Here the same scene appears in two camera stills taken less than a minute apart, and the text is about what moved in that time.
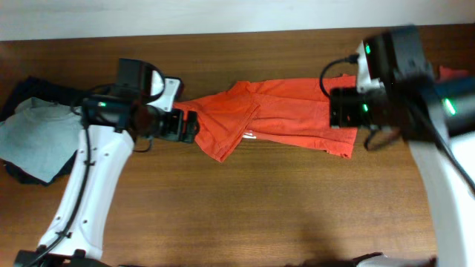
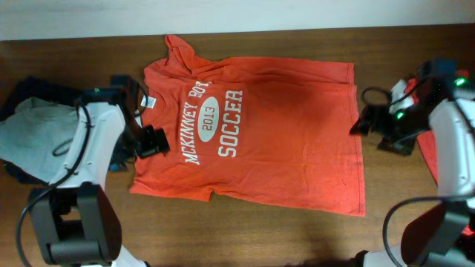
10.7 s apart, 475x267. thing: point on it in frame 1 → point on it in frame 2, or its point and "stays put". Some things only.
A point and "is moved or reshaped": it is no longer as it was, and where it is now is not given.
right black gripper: x=341 y=107 → x=404 y=145
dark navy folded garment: x=22 y=90 stays put
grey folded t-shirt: x=39 y=137 stays put
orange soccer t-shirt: x=293 y=110 is moved or reshaped
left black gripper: x=175 y=132 → x=156 y=141
